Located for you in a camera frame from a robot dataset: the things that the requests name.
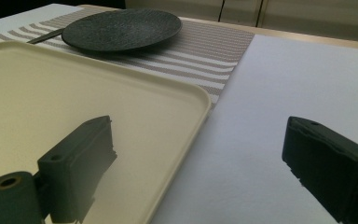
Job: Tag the dark round plate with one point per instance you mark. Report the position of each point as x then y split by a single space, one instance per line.
121 29

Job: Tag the striped woven placemat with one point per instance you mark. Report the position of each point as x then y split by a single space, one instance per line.
195 59

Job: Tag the cream plastic tray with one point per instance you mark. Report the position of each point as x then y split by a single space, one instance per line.
74 90

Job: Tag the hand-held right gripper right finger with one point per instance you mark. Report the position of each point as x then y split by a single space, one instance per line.
332 158

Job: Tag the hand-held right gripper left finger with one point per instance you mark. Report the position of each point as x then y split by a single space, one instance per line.
74 174

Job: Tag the beige cabinet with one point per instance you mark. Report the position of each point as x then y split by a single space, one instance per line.
279 17

